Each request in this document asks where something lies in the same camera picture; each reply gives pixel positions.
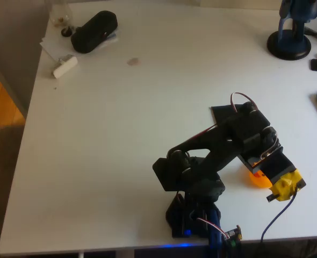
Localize black camera with yellow tape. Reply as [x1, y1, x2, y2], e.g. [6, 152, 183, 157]
[260, 152, 307, 204]

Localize black zipped case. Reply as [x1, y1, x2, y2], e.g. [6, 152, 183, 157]
[70, 10, 119, 54]

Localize red white servo cable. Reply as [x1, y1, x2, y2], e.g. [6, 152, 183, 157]
[230, 92, 257, 113]

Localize dark camera cable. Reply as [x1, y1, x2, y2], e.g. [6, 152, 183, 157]
[260, 188, 300, 245]

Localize yellow rubber duck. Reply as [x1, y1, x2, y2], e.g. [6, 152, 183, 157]
[248, 169, 272, 189]

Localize white paper sheets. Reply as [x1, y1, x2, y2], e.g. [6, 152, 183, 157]
[39, 26, 120, 64]

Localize black square mat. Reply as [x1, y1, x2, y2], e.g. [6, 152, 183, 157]
[211, 104, 258, 132]

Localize clear glass bottle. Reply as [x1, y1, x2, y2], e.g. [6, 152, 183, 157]
[49, 0, 75, 29]

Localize white power adapter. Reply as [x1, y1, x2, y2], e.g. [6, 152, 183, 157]
[52, 54, 78, 80]

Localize blue stand with black base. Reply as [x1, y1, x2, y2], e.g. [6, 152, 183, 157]
[266, 0, 317, 61]

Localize blue table clamp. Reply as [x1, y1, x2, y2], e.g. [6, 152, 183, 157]
[207, 209, 224, 258]

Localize small controller board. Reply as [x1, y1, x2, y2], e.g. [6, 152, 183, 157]
[222, 225, 243, 247]

